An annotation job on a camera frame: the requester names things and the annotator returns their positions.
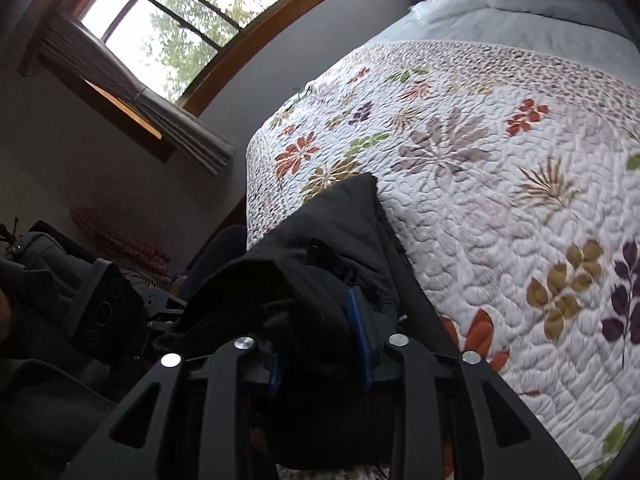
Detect floral quilted bedspread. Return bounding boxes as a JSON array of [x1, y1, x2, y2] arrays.
[[245, 40, 640, 480]]

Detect white pillow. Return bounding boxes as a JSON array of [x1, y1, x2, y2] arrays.
[[375, 0, 637, 62]]

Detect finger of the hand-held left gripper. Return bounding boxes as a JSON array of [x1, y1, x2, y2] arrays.
[[142, 286, 189, 335]]

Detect grey pleated curtain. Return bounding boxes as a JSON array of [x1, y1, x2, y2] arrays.
[[37, 12, 237, 177]]

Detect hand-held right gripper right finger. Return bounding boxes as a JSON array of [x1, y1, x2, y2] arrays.
[[345, 287, 584, 480]]

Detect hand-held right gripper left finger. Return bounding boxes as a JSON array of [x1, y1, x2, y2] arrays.
[[57, 335, 287, 480]]

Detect wooden framed side window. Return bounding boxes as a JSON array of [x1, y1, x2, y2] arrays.
[[17, 0, 339, 164]]

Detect black pants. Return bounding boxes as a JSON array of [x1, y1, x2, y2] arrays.
[[152, 172, 468, 472]]

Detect red checked cloth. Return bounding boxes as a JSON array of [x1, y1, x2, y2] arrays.
[[70, 205, 172, 277]]

